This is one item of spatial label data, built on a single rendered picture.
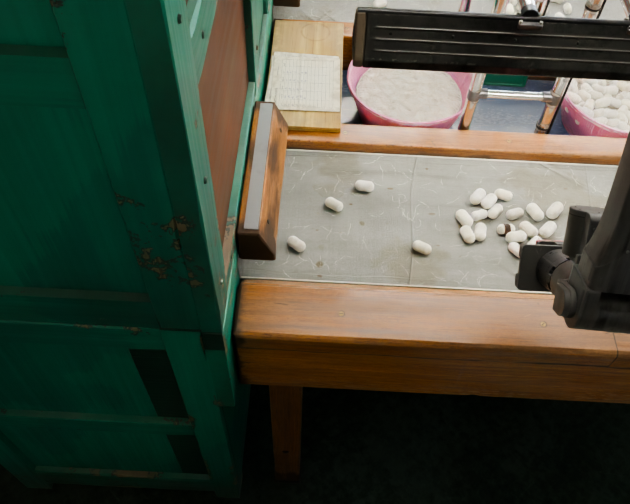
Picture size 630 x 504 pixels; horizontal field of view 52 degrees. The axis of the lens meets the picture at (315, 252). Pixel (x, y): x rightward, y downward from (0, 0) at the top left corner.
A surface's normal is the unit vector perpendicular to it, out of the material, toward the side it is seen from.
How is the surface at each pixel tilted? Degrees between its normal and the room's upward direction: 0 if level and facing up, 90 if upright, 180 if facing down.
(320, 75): 0
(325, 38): 0
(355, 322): 0
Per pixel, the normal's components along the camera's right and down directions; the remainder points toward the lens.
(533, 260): -0.01, 0.24
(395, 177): 0.03, -0.58
